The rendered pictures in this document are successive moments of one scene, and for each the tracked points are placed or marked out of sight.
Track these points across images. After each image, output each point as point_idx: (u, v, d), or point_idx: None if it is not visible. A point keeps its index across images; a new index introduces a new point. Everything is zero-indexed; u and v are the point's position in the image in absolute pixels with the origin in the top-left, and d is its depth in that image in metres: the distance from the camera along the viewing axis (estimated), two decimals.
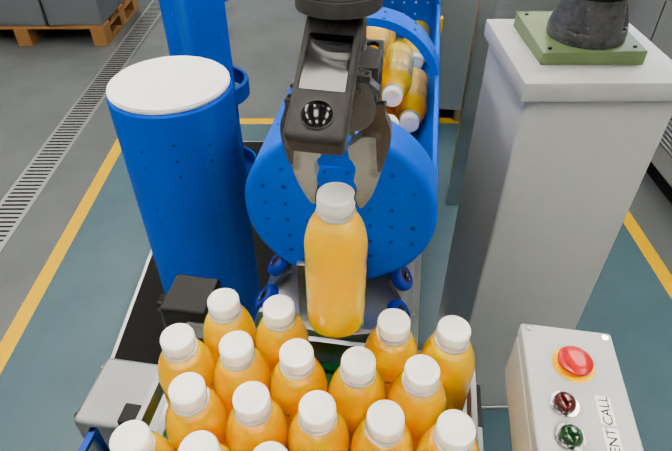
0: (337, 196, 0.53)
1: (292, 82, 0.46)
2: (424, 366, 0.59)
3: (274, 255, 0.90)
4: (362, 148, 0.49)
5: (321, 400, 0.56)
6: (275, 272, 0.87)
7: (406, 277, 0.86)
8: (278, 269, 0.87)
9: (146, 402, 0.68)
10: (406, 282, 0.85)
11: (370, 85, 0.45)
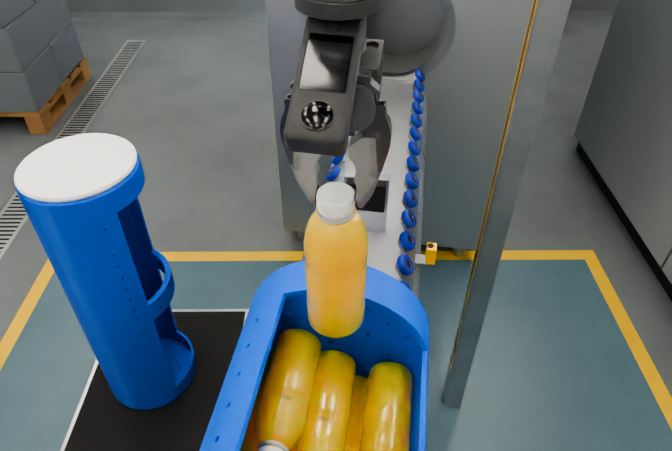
0: (337, 196, 0.53)
1: (292, 82, 0.46)
2: None
3: None
4: (362, 148, 0.49)
5: None
6: None
7: None
8: None
9: None
10: None
11: (370, 85, 0.45)
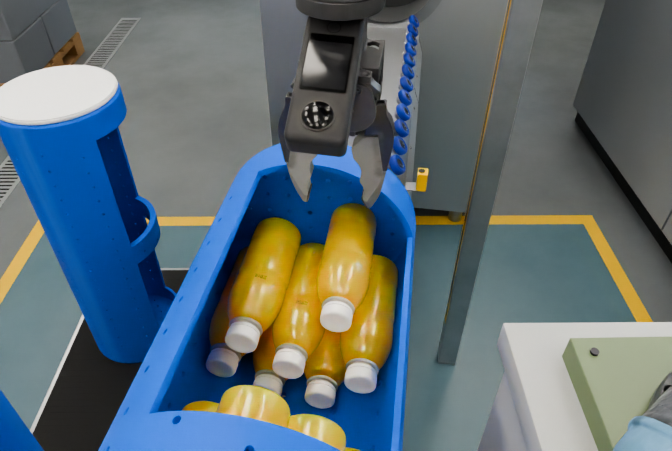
0: (337, 325, 0.65)
1: (293, 82, 0.46)
2: None
3: None
4: (365, 148, 0.49)
5: None
6: None
7: None
8: None
9: None
10: None
11: (371, 86, 0.45)
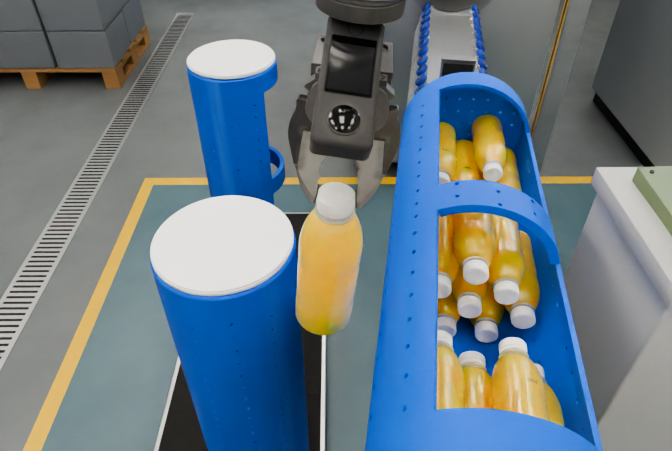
0: (493, 176, 1.10)
1: (307, 82, 0.45)
2: (338, 191, 0.54)
3: None
4: (370, 150, 0.49)
5: None
6: None
7: None
8: None
9: None
10: None
11: (386, 89, 0.45)
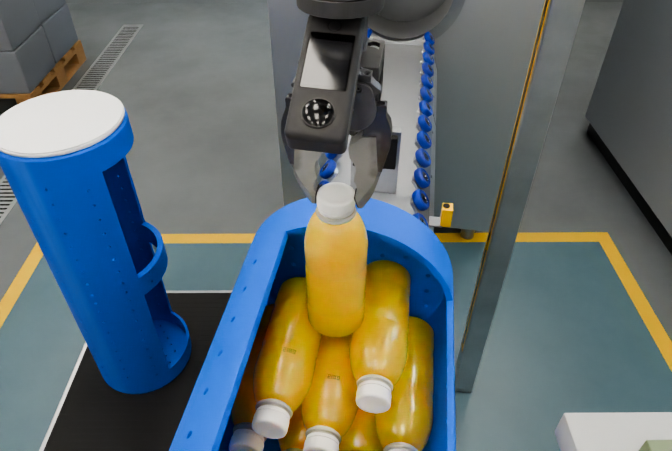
0: (375, 407, 0.59)
1: (293, 81, 0.46)
2: (338, 191, 0.54)
3: None
4: (362, 148, 0.49)
5: None
6: None
7: None
8: None
9: None
10: None
11: (371, 85, 0.45)
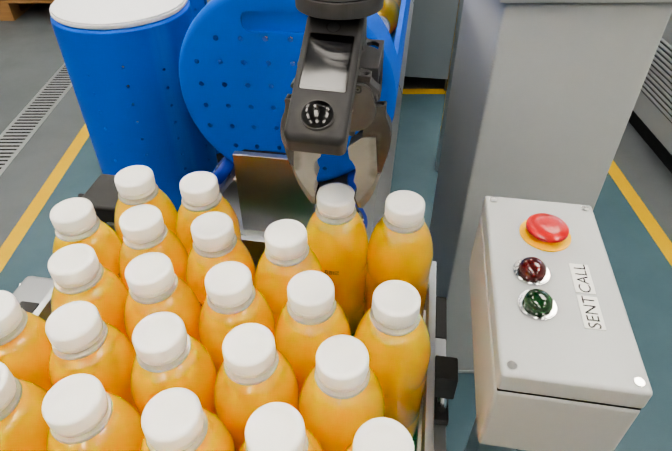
0: None
1: (292, 82, 0.46)
2: None
3: (217, 164, 0.80)
4: (362, 148, 0.49)
5: (234, 271, 0.45)
6: (219, 176, 0.77)
7: None
8: (222, 172, 0.76)
9: (45, 300, 0.57)
10: None
11: (370, 85, 0.45)
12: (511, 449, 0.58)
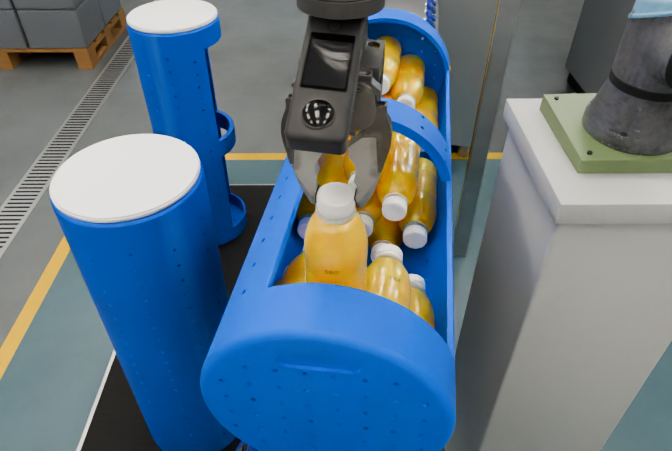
0: None
1: (293, 81, 0.46)
2: None
3: (241, 442, 0.70)
4: (362, 148, 0.49)
5: None
6: None
7: None
8: None
9: None
10: None
11: (371, 85, 0.45)
12: None
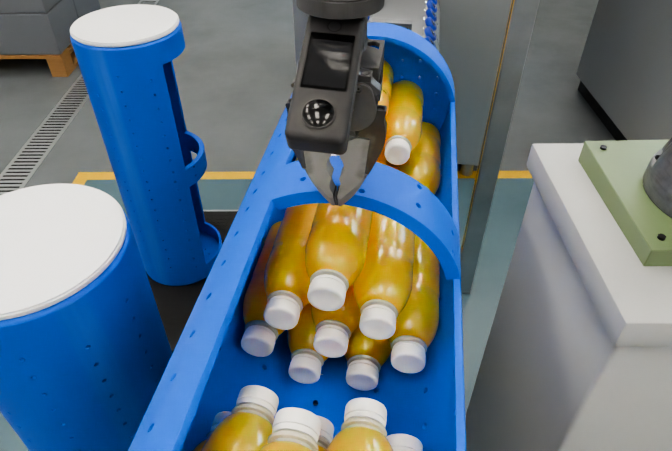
0: (398, 157, 0.83)
1: (293, 81, 0.46)
2: None
3: None
4: (354, 148, 0.49)
5: None
6: None
7: None
8: None
9: None
10: None
11: (371, 85, 0.45)
12: None
